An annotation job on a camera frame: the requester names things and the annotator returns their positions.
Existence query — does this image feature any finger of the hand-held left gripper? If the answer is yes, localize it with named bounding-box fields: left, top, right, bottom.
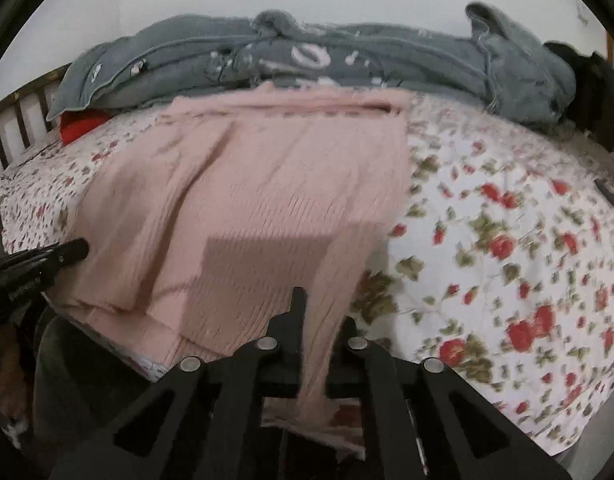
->
left=0, top=238, right=90, bottom=277

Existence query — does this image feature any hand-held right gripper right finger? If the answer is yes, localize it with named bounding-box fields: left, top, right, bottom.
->
left=326, top=317, right=573, bottom=480

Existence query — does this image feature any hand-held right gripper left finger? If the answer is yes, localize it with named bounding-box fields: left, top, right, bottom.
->
left=49, top=287, right=308, bottom=480

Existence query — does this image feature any pink knit sweater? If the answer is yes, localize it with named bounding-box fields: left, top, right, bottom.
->
left=52, top=82, right=413, bottom=461

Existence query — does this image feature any red pillow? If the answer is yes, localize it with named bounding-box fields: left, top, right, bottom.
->
left=59, top=110, right=112, bottom=147

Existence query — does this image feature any wooden bed headboard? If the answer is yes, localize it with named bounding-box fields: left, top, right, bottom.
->
left=0, top=62, right=72, bottom=181

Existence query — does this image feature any floral bed sheet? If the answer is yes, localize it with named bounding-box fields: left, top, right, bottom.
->
left=0, top=92, right=614, bottom=461

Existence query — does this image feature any grey printed blanket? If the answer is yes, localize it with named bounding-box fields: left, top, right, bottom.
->
left=47, top=2, right=578, bottom=128

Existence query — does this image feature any dark flat object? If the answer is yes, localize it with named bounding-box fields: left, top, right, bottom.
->
left=594, top=177, right=614, bottom=207

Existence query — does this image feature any dark cloth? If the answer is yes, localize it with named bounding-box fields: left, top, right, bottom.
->
left=543, top=40, right=614, bottom=153

